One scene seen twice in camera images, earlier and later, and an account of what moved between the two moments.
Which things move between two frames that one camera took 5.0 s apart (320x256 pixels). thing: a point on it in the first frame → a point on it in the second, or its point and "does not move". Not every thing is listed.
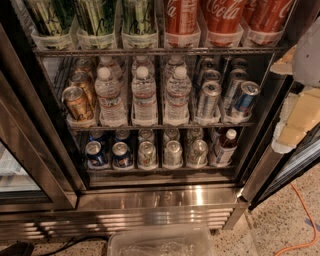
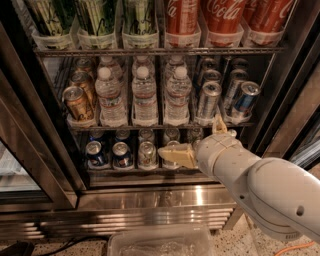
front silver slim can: x=209 y=101 does not move
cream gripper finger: x=285 y=64 → x=219 y=126
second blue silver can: x=237 y=77 does not move
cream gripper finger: x=299 y=113 → x=183 y=155
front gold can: x=77 y=104 does not move
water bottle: x=178 y=98 does not move
